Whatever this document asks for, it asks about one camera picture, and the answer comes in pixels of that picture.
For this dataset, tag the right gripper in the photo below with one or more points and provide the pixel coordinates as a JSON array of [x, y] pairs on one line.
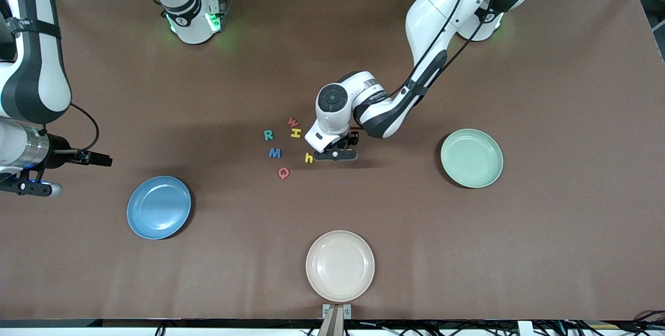
[[58, 147]]

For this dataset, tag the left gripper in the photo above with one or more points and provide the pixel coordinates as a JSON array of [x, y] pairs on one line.
[[353, 140]]

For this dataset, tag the yellow foam letter h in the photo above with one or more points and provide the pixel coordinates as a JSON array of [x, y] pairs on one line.
[[307, 157], [295, 133]]

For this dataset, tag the red foam letter Q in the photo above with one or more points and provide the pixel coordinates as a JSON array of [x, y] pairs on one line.
[[279, 173]]

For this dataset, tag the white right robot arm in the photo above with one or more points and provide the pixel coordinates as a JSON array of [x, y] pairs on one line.
[[195, 29]]

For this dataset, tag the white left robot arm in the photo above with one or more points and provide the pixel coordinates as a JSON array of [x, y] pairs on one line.
[[441, 9]]

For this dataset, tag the blue uppercase foam letter M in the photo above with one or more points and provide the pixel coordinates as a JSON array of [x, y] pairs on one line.
[[275, 154]]

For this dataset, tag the beige plate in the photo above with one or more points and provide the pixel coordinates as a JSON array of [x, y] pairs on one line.
[[340, 266]]

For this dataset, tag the blue plate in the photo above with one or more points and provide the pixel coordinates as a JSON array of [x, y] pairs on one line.
[[159, 207]]

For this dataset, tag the green plate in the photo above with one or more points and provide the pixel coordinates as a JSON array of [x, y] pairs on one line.
[[471, 158]]

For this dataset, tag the red foam letter w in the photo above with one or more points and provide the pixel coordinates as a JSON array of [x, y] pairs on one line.
[[293, 122]]

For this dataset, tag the brown table cover mat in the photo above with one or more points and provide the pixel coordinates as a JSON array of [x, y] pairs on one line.
[[363, 40]]

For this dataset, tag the grey base connector box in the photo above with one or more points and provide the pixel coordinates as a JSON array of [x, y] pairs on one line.
[[221, 6]]

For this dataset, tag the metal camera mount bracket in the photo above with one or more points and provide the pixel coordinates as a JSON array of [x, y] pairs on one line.
[[336, 311]]

